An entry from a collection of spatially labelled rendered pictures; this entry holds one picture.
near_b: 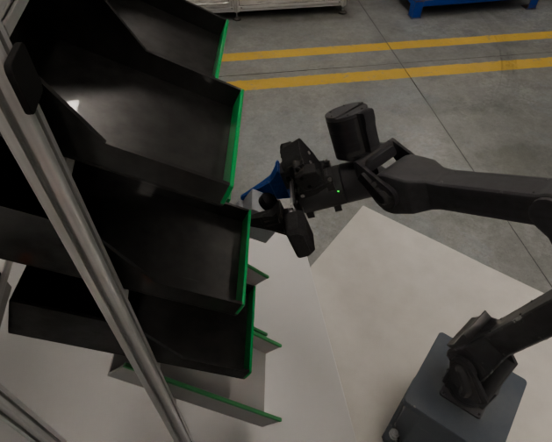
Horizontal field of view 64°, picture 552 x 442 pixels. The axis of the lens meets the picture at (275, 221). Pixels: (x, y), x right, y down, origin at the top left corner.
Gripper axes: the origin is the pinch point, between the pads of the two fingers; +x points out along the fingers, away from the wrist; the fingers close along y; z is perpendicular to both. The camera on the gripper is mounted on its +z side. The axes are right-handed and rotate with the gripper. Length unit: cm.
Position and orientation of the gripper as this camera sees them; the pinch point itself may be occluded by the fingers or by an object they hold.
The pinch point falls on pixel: (262, 204)
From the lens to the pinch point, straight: 65.6
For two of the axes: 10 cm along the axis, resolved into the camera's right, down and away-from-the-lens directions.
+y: 0.3, 7.5, -6.6
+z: -3.2, -6.2, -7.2
